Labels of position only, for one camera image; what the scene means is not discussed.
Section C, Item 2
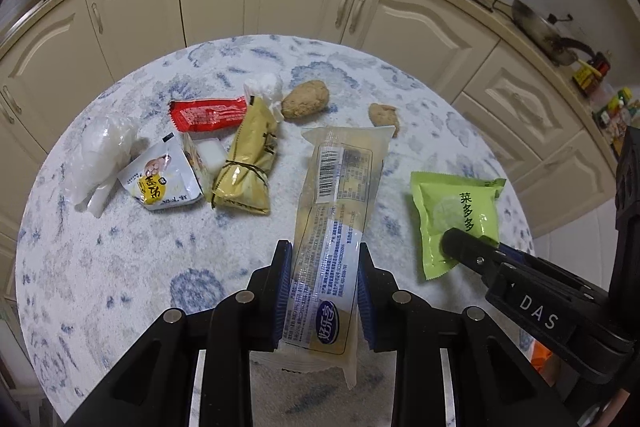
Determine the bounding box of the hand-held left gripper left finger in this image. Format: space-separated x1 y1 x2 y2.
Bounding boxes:
65 239 293 427

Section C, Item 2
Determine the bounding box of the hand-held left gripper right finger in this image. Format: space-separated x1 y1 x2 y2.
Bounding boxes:
356 242 576 427

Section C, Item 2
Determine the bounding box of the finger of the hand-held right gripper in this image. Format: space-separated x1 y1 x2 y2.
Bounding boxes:
497 245 607 293
439 228 636 383

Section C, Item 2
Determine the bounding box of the light green snack packet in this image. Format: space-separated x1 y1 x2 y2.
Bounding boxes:
410 170 507 282

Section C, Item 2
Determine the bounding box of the long clear snack packet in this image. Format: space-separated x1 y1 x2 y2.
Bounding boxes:
250 125 392 390

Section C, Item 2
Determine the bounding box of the red snack packet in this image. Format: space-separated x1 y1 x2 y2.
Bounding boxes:
168 96 250 134

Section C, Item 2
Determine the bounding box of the large tan bread lump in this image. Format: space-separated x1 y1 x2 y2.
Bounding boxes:
281 80 330 119

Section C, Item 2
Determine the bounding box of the group of condiment bottles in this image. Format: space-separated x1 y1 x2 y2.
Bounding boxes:
592 87 640 142

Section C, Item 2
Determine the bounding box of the cream cabinet drawer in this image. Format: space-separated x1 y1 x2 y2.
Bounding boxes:
452 94 551 180
462 44 588 142

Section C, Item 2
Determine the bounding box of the yellow packet with rubber band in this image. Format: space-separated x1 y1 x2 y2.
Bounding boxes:
211 94 280 216

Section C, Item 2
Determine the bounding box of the blue floral tablecloth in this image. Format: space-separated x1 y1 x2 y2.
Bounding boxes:
14 34 536 423

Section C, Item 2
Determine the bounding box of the white block in clear wrapper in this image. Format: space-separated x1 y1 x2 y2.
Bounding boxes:
182 132 226 192

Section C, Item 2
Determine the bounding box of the dark jar yellow label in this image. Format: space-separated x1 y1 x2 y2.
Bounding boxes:
572 62 603 95

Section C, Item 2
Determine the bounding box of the dark bottle red label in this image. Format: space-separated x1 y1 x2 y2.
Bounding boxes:
592 52 612 80

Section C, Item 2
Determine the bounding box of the small white yellow packet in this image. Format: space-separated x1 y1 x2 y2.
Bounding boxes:
117 134 205 212

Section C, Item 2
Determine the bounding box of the small tan bread lump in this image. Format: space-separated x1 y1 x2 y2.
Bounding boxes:
368 103 401 138

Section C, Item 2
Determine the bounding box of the steel wok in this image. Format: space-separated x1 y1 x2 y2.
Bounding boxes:
511 0 598 66

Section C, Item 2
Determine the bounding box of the dark cooking spatula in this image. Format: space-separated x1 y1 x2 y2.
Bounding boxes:
547 12 573 38

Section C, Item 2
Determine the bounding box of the white plastic bag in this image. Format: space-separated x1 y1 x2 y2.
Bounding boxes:
67 116 138 218

